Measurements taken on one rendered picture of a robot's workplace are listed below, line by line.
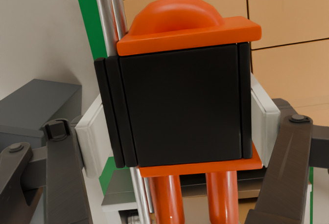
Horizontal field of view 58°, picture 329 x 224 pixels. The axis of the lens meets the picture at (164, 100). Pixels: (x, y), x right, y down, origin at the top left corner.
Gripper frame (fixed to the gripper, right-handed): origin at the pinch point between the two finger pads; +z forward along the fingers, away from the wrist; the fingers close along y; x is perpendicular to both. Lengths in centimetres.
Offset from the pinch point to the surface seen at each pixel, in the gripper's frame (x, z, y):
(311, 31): -9, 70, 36
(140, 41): 4.7, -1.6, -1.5
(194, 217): -9.4, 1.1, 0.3
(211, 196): -6.7, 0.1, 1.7
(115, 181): -60, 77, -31
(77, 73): -29, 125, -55
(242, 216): -65, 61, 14
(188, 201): -9.4, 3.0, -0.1
